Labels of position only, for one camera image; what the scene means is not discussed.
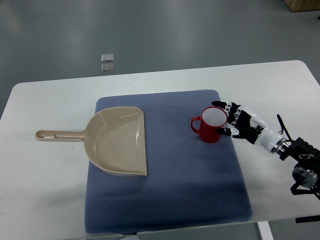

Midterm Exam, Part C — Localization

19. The upper metal floor plate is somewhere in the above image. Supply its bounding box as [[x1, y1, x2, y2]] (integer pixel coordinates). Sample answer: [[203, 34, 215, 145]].
[[101, 53, 114, 63]]

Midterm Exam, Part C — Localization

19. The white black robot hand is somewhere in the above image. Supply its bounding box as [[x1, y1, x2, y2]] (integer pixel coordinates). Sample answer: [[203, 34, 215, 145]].
[[211, 100, 288, 154]]

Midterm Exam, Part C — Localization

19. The white table leg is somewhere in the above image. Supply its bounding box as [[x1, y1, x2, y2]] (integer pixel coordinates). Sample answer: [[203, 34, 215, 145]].
[[257, 221, 274, 240]]

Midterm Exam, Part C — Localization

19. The beige plastic dustpan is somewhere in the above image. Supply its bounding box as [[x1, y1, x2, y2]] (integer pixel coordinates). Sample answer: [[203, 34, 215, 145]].
[[35, 106, 148, 177]]

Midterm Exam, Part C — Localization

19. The black table control panel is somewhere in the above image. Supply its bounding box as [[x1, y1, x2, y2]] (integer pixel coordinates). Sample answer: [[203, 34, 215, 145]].
[[295, 215, 320, 224]]

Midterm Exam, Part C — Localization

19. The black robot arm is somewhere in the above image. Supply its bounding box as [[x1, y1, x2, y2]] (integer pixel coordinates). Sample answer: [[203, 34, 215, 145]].
[[275, 114, 320, 198]]

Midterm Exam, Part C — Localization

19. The blue fabric mat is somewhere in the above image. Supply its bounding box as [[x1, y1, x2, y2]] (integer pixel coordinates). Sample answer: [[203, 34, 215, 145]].
[[84, 89, 253, 234]]

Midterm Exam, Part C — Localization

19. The red cup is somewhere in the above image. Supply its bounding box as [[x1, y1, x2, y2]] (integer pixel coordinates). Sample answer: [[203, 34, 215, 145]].
[[190, 106, 228, 144]]

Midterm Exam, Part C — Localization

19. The wooden box corner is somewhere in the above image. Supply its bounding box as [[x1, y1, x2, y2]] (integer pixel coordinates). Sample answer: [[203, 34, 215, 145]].
[[283, 0, 320, 13]]

